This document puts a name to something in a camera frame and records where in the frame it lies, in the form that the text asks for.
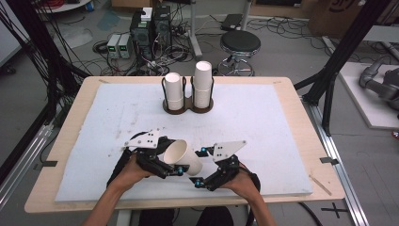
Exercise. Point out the white platform board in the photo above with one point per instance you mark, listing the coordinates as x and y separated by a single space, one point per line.
360 97

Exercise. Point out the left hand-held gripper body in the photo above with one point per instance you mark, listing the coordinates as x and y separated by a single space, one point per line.
147 150

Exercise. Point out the thin wooden stick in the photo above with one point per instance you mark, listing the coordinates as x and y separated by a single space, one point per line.
320 184

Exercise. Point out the black tape piece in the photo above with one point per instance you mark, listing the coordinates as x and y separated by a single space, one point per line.
47 164
329 160

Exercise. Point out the brown cardboard box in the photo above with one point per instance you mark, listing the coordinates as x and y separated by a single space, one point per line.
332 15

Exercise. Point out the black flat device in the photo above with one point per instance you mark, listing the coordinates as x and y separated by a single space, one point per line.
231 22

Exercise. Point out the aluminium floor rail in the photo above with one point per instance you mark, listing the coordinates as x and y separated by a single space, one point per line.
342 175
22 163

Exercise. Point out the grey power supply unit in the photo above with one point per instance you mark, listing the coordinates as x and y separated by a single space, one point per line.
124 45
113 45

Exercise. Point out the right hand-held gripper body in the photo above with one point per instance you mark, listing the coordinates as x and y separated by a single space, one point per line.
226 166

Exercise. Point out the person's right hand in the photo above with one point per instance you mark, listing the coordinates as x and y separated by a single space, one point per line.
243 185

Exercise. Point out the black computer tower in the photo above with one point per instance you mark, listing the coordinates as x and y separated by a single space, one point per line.
141 36
162 28

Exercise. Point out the white paper cup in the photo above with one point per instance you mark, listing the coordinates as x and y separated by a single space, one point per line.
185 158

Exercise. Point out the small white box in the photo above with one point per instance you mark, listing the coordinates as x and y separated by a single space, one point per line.
146 14

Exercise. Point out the black tape cross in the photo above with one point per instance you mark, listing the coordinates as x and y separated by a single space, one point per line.
335 209

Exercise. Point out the person's left hand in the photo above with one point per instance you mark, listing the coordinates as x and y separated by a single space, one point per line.
131 175

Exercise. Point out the white foam mat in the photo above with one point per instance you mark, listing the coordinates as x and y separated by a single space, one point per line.
235 119

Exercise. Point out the short stack of paper cups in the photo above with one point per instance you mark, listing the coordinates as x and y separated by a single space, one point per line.
174 89

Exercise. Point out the tall stack of paper cups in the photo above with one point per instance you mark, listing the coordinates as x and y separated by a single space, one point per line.
203 83

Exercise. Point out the grey metal table leg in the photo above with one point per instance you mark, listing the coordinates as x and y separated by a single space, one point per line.
194 34

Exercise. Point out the light wooden table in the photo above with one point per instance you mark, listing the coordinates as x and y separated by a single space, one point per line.
316 132

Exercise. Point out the dark double cup holder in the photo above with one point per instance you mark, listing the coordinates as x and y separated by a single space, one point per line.
188 108

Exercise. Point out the black round stool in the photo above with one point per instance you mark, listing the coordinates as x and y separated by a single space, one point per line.
240 42

